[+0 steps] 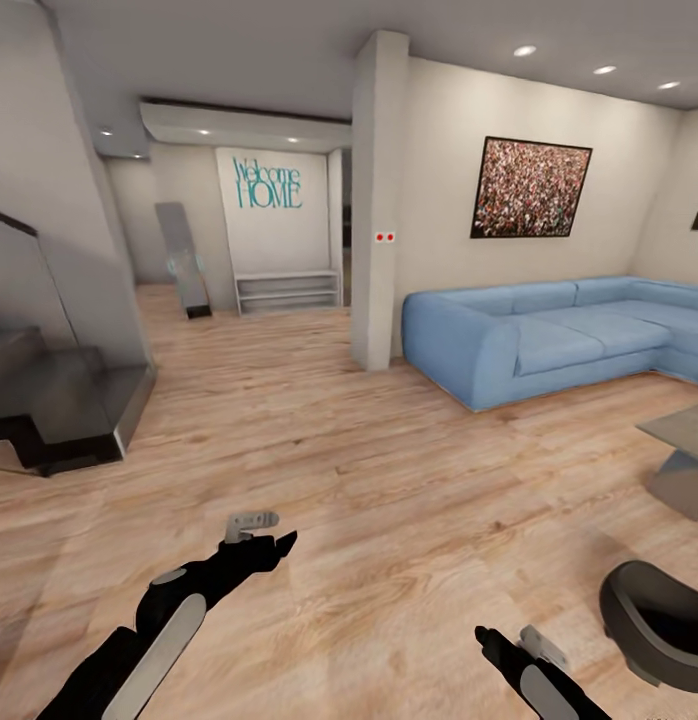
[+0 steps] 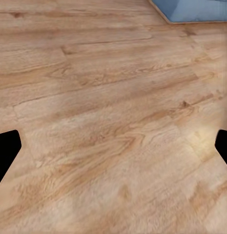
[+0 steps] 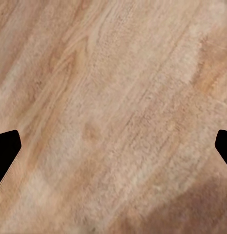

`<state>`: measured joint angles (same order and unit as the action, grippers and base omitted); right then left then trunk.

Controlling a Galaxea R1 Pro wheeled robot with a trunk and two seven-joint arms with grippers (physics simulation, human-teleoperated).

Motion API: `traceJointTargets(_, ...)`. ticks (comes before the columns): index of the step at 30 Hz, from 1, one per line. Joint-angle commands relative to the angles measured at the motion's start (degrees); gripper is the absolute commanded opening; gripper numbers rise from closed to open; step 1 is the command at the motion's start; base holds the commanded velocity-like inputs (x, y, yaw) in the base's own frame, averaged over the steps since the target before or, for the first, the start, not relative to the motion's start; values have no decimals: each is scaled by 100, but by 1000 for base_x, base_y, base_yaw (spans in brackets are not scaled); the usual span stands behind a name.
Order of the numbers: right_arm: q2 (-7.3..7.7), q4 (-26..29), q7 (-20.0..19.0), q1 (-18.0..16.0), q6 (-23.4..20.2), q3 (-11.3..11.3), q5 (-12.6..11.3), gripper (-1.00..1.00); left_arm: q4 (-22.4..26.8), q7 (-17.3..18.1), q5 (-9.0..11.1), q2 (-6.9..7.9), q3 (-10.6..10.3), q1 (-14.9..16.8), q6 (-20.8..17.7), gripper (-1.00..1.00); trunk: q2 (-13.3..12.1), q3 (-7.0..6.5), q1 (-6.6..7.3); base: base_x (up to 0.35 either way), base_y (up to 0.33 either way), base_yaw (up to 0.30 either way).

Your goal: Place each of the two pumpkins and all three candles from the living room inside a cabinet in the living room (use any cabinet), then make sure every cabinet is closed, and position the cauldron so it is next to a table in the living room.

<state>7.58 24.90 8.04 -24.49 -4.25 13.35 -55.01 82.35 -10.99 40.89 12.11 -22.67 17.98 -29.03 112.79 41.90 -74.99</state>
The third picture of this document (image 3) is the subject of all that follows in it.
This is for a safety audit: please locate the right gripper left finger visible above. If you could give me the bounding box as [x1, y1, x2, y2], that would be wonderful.
[0, 130, 21, 182]

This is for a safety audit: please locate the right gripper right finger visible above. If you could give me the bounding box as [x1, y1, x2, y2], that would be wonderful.
[215, 130, 227, 163]

